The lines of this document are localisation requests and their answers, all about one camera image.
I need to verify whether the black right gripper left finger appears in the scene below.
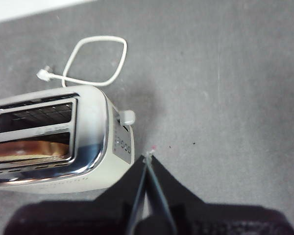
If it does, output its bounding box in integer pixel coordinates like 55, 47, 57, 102
3, 154, 148, 235

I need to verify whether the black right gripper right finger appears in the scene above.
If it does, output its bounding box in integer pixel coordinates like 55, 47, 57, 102
147, 152, 294, 235

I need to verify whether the white power cable with plug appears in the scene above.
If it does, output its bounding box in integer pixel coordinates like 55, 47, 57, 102
36, 35, 127, 88

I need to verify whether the cream and chrome toaster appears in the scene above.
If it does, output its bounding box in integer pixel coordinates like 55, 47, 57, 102
0, 85, 136, 195

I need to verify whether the cream toaster lever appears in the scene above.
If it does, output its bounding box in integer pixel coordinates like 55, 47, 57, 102
117, 110, 136, 126

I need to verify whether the bread slice with brown crust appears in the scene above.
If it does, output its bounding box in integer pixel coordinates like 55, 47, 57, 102
0, 140, 71, 162

